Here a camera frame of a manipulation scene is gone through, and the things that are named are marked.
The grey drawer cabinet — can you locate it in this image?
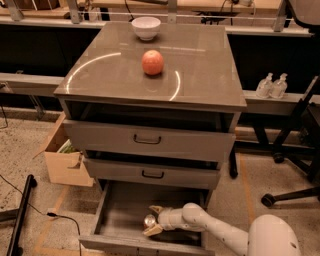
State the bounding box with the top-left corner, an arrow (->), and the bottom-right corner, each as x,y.
53,21 -> 248,201

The left clear sanitizer bottle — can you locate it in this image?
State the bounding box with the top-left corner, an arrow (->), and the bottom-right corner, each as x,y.
256,73 -> 273,98

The grey open bottom drawer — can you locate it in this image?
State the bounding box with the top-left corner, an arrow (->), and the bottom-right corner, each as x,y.
80,181 -> 215,256

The red apple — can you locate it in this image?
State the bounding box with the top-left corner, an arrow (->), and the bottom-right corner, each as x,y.
142,50 -> 164,75

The black floor stand leg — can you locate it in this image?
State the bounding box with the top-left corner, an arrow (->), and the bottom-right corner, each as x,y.
0,174 -> 37,256

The cardboard box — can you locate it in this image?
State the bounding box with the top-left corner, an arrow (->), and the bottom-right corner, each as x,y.
35,113 -> 94,187

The red coke can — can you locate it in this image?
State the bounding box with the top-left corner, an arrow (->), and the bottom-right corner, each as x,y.
143,214 -> 157,229

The black office chair base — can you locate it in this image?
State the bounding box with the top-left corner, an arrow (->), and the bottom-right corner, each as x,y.
261,76 -> 320,208

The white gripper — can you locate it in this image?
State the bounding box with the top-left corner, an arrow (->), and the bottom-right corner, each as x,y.
143,205 -> 184,237

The black floor cable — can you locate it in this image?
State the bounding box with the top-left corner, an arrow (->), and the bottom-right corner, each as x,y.
0,174 -> 83,256

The grey top drawer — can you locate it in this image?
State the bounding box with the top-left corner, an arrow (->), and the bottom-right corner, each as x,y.
63,120 -> 235,162

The white bowl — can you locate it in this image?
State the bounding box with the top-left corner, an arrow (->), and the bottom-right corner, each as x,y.
131,17 -> 161,41

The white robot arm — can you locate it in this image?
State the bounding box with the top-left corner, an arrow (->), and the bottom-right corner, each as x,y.
143,203 -> 301,256

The grey middle drawer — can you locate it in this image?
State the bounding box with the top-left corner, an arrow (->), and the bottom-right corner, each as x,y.
83,158 -> 220,190

